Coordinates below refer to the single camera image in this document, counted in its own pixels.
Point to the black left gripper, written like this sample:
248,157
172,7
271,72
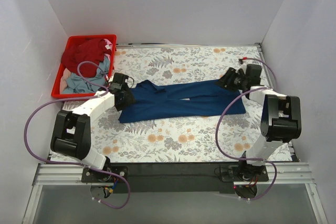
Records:
127,98

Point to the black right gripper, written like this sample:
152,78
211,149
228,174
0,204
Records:
228,80

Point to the blue Mickey Mouse t-shirt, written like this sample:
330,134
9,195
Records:
153,102

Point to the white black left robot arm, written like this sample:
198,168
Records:
72,131

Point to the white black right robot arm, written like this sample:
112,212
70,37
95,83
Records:
280,118

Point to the light blue t-shirt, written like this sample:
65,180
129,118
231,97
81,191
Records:
71,83

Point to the dark red t-shirt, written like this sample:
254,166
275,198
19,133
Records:
93,50

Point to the floral patterned table mat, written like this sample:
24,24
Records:
183,139

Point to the red plastic bin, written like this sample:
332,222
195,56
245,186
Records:
55,91

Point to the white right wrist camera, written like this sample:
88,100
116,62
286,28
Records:
243,68

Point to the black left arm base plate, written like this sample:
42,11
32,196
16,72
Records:
90,176

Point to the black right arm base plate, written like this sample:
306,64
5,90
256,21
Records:
233,172

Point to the aluminium frame rail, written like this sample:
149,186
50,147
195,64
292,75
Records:
174,193

